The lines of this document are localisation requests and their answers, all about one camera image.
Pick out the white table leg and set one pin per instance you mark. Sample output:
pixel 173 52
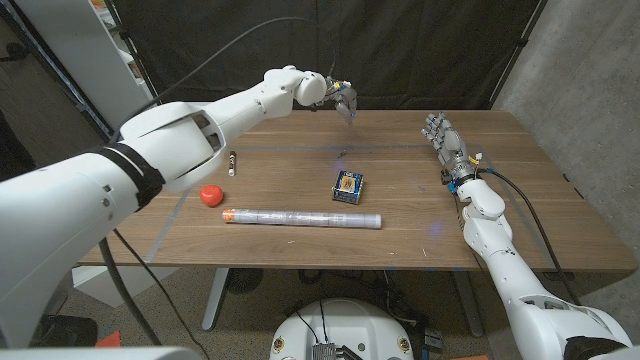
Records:
pixel 215 300
pixel 470 305

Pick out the red stress ball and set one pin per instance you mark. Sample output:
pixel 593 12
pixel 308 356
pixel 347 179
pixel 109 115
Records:
pixel 211 195

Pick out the orange floor piece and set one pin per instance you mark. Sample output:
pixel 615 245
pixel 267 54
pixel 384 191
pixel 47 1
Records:
pixel 110 341

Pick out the blue spam can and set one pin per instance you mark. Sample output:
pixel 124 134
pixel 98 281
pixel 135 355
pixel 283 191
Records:
pixel 348 187

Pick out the white marker with black cap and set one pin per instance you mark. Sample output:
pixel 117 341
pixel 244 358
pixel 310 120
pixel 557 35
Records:
pixel 232 163

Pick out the clear tube orange cap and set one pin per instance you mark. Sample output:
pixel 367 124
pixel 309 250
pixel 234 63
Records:
pixel 300 218

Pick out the black backdrop cloth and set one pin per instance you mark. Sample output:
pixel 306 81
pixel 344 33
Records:
pixel 400 50

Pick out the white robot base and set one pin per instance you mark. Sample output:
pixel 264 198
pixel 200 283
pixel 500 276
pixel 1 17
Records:
pixel 350 325

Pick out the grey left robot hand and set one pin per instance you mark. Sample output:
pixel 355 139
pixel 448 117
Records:
pixel 346 100

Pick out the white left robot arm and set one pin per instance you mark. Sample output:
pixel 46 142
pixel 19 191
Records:
pixel 150 140

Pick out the black round fan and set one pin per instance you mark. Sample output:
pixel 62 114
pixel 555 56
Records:
pixel 244 280

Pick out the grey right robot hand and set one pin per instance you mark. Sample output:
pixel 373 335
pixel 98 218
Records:
pixel 452 147

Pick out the white cabinet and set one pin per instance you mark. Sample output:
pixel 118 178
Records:
pixel 75 50

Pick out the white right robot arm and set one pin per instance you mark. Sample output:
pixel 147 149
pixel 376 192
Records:
pixel 505 265

